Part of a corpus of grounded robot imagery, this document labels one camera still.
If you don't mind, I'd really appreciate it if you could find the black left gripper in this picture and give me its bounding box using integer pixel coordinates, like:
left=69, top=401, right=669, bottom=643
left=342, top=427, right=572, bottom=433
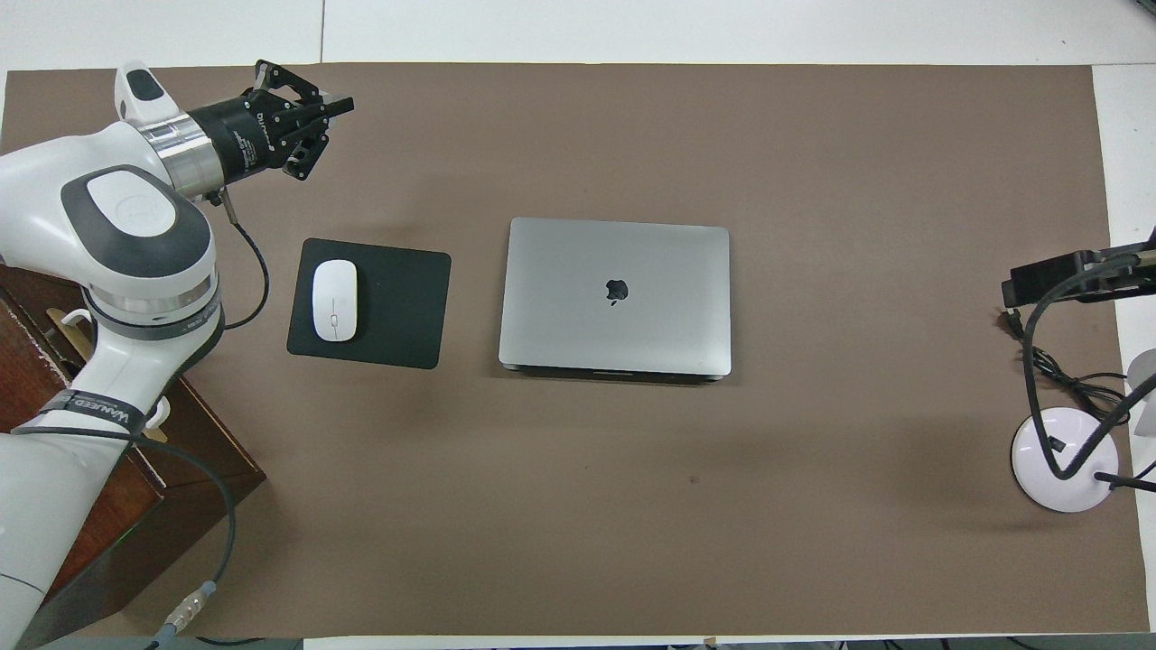
left=189, top=59, right=356, bottom=187

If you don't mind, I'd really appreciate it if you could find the grey laptop computer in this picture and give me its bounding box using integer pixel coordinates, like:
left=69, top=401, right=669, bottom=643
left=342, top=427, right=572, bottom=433
left=499, top=217, right=732, bottom=385

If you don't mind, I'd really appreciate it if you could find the white computer mouse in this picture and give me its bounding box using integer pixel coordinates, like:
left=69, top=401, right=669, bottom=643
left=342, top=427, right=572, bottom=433
left=312, top=259, right=359, bottom=343

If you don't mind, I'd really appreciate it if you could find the white desk lamp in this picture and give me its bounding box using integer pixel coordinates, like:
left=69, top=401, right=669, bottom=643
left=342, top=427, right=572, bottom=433
left=1010, top=348, right=1156, bottom=514

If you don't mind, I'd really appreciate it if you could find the black mouse pad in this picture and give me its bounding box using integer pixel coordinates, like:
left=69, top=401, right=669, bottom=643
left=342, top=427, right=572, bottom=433
left=286, top=237, right=452, bottom=370

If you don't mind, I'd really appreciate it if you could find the dark brown wooden box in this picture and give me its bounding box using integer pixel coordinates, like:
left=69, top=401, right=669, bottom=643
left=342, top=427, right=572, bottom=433
left=0, top=262, right=267, bottom=650

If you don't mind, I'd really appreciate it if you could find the brown table mat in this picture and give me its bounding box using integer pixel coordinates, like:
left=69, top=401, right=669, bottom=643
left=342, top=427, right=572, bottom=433
left=0, top=63, right=1150, bottom=637

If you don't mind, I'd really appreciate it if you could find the black lamp power cable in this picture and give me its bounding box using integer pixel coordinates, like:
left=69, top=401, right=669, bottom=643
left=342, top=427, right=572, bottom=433
left=1001, top=307, right=1132, bottom=427

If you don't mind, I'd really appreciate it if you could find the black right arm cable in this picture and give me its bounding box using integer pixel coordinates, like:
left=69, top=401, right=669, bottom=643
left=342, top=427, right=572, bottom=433
left=1023, top=257, right=1156, bottom=481

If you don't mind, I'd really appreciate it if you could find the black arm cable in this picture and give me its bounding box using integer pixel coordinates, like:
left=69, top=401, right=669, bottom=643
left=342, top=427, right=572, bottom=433
left=1023, top=257, right=1156, bottom=481
left=9, top=190, right=270, bottom=650

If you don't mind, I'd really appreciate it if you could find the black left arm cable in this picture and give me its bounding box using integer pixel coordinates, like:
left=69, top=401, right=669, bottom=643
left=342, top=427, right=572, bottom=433
left=9, top=190, right=270, bottom=650

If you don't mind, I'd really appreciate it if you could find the brass handle plate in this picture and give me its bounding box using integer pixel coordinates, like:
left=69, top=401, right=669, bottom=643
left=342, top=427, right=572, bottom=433
left=45, top=307, right=170, bottom=445

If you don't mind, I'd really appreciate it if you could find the white box handle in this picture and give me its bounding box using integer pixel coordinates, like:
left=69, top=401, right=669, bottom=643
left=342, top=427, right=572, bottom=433
left=61, top=309, right=172, bottom=430

